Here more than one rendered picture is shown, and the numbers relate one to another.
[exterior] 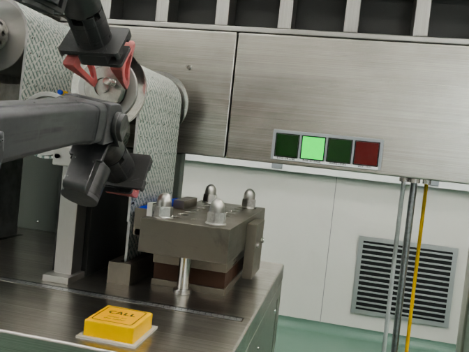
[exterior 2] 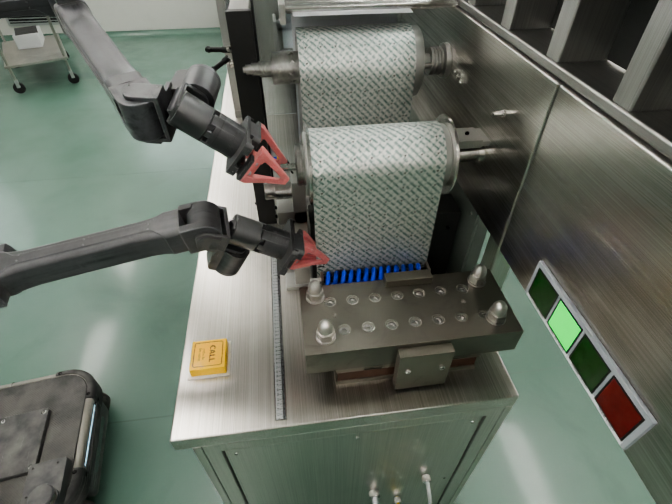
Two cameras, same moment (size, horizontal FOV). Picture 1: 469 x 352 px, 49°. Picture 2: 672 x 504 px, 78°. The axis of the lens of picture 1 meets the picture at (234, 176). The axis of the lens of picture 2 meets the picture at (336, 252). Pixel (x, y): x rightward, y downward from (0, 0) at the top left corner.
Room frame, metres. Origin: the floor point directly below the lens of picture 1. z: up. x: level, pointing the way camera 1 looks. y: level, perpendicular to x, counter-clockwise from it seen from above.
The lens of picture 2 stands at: (0.78, -0.40, 1.65)
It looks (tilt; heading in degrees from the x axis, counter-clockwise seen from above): 43 degrees down; 71
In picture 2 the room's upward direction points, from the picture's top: straight up
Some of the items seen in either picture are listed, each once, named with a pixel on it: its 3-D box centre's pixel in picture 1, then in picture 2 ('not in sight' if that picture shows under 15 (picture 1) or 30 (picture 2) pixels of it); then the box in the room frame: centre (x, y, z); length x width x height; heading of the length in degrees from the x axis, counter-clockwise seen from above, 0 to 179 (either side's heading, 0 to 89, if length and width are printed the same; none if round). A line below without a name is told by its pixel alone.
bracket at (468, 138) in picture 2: not in sight; (469, 136); (1.25, 0.18, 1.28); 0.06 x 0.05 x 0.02; 168
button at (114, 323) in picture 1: (118, 324); (209, 357); (0.70, 0.13, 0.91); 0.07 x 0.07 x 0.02; 78
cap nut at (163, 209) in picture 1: (164, 204); (314, 289); (0.92, 0.12, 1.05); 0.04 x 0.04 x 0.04
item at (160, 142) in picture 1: (155, 170); (374, 239); (1.06, 0.16, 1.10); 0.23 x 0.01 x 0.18; 168
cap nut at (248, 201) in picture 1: (249, 198); (498, 310); (1.23, -0.04, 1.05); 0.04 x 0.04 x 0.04
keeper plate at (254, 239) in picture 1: (255, 247); (422, 368); (1.07, -0.06, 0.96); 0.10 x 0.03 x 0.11; 168
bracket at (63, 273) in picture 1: (70, 195); (293, 235); (0.92, 0.29, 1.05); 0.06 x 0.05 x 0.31; 168
